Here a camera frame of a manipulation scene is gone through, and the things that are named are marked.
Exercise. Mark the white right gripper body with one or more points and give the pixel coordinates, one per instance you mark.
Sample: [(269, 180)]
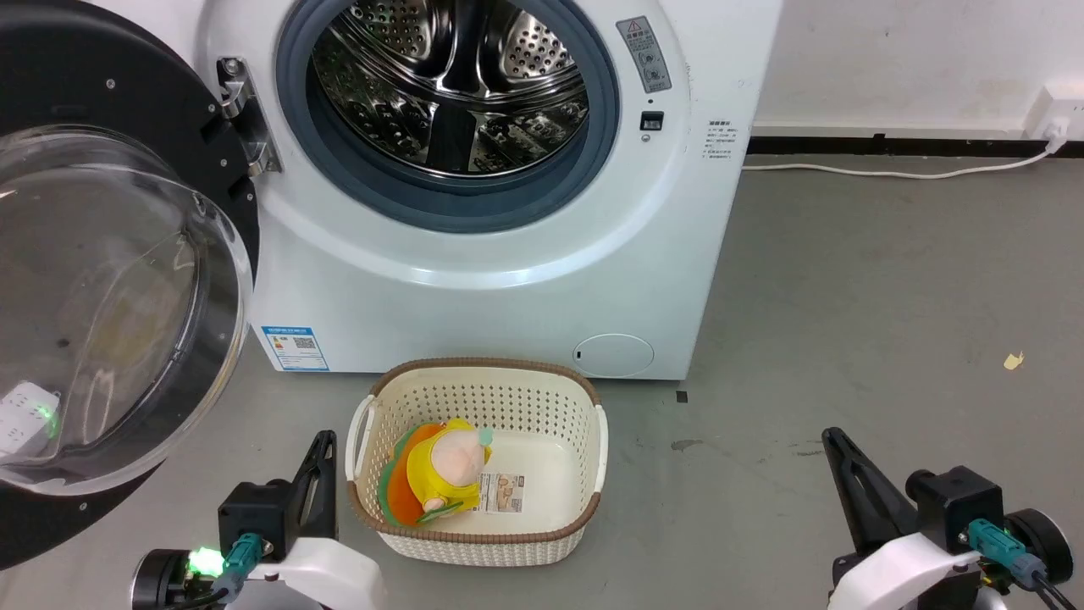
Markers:
[(906, 576)]

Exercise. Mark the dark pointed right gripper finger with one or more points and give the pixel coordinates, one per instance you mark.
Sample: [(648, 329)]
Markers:
[(864, 500)]

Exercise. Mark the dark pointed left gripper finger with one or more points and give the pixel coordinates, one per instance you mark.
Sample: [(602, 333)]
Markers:
[(300, 504), (328, 483)]

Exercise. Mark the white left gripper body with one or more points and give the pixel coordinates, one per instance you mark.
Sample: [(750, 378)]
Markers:
[(326, 576)]

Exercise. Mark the round black glass washer door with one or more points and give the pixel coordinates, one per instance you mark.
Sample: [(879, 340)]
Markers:
[(102, 102)]

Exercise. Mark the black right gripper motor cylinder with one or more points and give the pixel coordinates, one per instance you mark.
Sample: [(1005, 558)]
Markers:
[(1046, 542)]

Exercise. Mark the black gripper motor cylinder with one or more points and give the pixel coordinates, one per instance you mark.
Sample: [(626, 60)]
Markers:
[(159, 578), (1046, 542)]

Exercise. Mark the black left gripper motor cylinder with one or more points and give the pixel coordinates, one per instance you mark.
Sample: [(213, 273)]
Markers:
[(159, 578)]

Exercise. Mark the white front-load washing machine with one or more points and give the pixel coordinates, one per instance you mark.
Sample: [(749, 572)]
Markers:
[(508, 296)]

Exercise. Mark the metal washer door hinge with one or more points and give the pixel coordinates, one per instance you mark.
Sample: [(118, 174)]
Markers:
[(246, 110)]

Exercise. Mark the yellow orange plush doll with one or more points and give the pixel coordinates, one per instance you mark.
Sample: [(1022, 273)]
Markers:
[(428, 479)]

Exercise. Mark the blue energy label sticker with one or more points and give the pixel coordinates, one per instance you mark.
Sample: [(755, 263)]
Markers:
[(295, 348)]

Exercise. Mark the paper label sticker in basket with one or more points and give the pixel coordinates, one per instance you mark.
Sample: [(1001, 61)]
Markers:
[(500, 493)]

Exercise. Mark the small yellow paper scrap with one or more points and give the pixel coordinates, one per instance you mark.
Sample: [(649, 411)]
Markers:
[(1013, 361)]

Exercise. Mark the cream perforated laundry basket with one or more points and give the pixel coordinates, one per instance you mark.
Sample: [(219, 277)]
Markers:
[(542, 398)]

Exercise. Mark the round white filter cover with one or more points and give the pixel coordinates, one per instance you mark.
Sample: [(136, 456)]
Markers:
[(614, 356)]

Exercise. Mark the white power strip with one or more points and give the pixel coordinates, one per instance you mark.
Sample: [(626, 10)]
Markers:
[(25, 415)]

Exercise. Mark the stainless steel washer drum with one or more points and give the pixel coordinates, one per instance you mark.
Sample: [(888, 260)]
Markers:
[(406, 93)]

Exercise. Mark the grey warning sticker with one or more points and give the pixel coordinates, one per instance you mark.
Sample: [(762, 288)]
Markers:
[(644, 52)]

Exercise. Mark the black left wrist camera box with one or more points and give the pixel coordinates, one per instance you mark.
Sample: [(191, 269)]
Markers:
[(254, 508)]

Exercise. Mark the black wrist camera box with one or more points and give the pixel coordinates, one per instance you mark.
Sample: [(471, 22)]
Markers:
[(254, 508), (961, 500)]

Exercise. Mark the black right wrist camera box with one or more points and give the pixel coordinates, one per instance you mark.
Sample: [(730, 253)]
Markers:
[(961, 500)]

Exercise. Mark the white wall socket with plug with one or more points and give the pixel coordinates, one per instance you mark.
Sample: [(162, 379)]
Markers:
[(1054, 110)]

